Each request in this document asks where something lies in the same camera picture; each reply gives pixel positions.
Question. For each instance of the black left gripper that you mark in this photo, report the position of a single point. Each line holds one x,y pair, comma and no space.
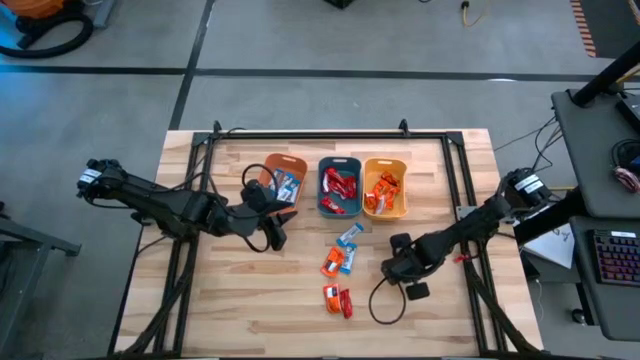
257,220

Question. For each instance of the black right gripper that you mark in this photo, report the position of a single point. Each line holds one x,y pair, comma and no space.
410,265

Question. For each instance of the blue white candy bar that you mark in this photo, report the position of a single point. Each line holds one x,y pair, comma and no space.
294,181
350,234
285,180
276,179
295,195
286,194
348,258

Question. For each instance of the red KitKat candy bar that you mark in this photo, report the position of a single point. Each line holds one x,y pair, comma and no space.
328,182
343,190
346,304
351,186
337,176
332,205

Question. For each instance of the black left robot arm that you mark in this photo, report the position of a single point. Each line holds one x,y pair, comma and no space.
165,205

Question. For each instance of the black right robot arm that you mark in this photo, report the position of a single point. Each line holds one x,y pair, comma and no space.
475,225

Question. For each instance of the orange plastic bin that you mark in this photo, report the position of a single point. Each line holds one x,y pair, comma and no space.
292,162

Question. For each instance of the yellow plastic bin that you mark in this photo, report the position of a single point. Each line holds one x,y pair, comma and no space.
397,211

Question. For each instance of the teal plastic bin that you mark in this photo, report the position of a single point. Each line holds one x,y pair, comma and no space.
350,207

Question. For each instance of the white paper sheet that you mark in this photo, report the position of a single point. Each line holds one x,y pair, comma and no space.
555,248

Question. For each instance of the black desk beam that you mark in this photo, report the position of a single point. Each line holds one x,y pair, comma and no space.
560,212

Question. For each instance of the black caster wheel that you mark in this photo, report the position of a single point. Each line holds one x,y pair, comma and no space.
579,316

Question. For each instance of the black backlit keyboard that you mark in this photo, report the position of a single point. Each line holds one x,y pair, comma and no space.
617,257

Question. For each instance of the grey desk top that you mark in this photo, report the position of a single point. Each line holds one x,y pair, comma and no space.
590,150

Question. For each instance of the grey metal stand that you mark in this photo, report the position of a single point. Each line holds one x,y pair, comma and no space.
35,239

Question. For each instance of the grey flat box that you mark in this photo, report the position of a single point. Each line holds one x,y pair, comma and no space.
102,12

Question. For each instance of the black device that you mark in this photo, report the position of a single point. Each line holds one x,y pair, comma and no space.
631,112

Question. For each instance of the black pole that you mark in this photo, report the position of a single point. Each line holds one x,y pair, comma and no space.
605,77

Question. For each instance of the orange vacuum cleaner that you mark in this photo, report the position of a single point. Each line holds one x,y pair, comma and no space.
30,7

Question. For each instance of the dark mat with striped edge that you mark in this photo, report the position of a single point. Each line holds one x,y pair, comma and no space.
610,25

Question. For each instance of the grey metal bracket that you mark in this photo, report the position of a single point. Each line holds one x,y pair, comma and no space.
462,214

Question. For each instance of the black aluminium table frame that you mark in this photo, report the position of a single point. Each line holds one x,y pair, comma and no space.
325,135

